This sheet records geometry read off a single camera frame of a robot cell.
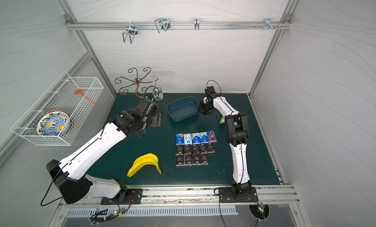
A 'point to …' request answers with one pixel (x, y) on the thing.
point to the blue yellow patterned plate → (55, 123)
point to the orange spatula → (79, 92)
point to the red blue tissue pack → (211, 136)
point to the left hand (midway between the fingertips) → (152, 117)
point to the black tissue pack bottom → (204, 159)
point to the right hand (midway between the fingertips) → (198, 110)
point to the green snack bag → (222, 121)
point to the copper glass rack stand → (149, 90)
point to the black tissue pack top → (211, 147)
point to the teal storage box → (183, 108)
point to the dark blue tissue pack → (179, 139)
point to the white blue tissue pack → (188, 139)
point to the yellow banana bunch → (145, 159)
